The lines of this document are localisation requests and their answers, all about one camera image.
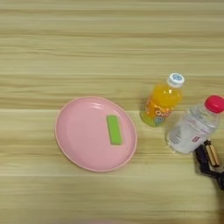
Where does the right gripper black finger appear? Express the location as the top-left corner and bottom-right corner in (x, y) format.
(194, 144), (212, 174)

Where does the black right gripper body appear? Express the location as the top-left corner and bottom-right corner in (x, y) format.
(203, 167), (224, 192)

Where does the screwdriver with orange black handle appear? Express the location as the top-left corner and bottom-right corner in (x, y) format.
(203, 139), (221, 168)

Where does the clear water bottle red cap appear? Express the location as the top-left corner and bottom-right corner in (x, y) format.
(164, 94), (224, 155)

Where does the green rectangular block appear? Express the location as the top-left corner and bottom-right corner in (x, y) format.
(106, 114), (123, 146)

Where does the orange juice bottle white cap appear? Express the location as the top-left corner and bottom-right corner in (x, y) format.
(139, 72), (186, 129)

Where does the pink round plate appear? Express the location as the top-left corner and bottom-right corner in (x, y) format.
(53, 95), (138, 173)

